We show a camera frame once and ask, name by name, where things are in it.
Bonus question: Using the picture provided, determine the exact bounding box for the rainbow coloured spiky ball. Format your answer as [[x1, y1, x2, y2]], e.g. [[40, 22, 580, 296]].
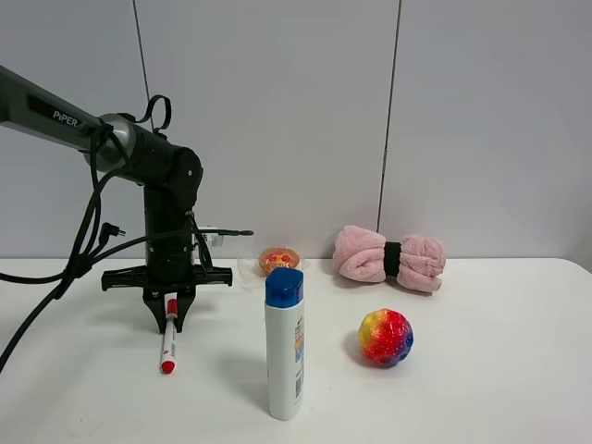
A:
[[358, 308, 414, 368]]

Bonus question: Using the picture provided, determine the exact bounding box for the black band around towel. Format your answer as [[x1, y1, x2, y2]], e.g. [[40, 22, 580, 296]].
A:
[[383, 241, 401, 278]]

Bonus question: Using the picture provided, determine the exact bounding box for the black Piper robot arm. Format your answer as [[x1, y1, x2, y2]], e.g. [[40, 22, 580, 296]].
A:
[[1, 68, 233, 330]]

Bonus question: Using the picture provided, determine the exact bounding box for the wrapped orange cupcake toy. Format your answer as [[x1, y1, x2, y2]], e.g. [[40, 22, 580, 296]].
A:
[[237, 247, 310, 290]]

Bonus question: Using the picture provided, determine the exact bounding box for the rolled pink towel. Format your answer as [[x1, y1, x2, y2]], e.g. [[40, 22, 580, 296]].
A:
[[332, 226, 447, 293]]

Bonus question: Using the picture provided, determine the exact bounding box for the red and white marker pen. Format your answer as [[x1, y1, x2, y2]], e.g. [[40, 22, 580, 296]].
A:
[[160, 296, 178, 375]]

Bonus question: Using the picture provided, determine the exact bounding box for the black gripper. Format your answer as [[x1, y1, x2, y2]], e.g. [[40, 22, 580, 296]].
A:
[[101, 232, 232, 333]]

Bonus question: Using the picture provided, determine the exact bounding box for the black cable bundle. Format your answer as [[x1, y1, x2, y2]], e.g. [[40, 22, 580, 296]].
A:
[[0, 94, 254, 371]]

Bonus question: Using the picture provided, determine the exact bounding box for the white bottle with blue cap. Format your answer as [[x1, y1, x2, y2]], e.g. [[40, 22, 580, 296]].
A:
[[265, 267, 304, 421]]

